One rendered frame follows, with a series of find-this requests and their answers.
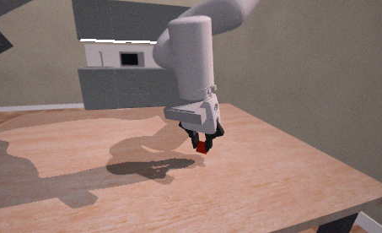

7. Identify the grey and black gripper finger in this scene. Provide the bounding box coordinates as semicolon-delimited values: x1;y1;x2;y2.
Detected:
179;122;199;149
205;120;224;152

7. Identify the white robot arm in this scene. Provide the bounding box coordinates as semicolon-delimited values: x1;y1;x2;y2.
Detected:
153;0;261;125

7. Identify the red short cylinder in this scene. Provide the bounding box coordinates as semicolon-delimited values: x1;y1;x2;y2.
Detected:
196;140;207;154

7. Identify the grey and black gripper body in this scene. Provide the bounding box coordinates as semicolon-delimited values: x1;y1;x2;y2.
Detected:
181;93;220;134

